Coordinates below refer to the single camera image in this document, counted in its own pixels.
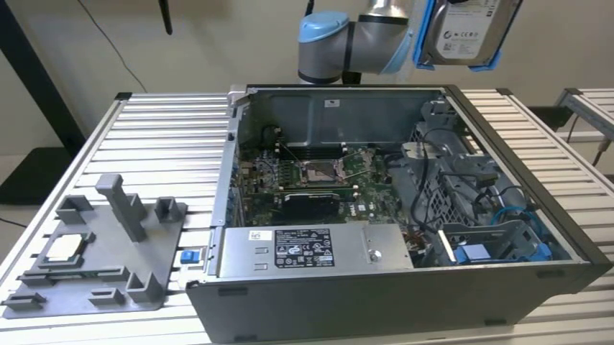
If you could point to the silver power supply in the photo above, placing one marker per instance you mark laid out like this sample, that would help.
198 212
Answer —
250 258

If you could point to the black antenna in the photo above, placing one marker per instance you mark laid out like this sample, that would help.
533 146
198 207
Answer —
166 16

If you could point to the silver CPU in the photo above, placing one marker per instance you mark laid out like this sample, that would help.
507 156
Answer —
67 249

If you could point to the black pole stand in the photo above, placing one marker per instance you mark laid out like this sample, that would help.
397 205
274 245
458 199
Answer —
34 108

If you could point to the black graphics card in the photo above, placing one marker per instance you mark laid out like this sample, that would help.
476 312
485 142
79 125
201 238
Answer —
309 205

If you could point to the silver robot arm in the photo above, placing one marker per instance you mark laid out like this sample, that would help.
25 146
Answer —
332 46

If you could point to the green RAM stick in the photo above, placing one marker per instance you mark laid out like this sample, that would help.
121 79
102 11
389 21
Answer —
82 273

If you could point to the black box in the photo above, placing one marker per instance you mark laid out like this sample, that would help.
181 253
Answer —
549 118

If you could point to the aluminium slat side table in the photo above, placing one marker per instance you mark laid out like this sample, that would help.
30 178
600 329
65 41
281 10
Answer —
591 108

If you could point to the hard disk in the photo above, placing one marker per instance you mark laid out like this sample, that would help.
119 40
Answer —
461 36

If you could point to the blue case latch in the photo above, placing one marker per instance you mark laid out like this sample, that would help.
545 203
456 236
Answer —
189 257

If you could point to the black PC case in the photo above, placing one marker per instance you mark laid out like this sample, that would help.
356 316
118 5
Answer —
336 309

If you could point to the grey parts rack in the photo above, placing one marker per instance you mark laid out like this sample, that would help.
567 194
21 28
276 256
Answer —
125 258

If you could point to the blue carrier in bay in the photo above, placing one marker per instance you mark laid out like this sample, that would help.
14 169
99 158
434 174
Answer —
473 255

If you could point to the black RAM slot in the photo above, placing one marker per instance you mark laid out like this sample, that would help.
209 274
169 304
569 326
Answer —
312 151
312 155
312 144
312 147

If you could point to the CPU socket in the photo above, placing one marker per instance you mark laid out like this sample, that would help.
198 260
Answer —
320 174

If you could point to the metal disk bay cage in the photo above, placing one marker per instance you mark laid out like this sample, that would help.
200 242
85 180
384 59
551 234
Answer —
456 201

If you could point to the green motherboard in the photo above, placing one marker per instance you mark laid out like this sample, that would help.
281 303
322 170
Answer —
369 201

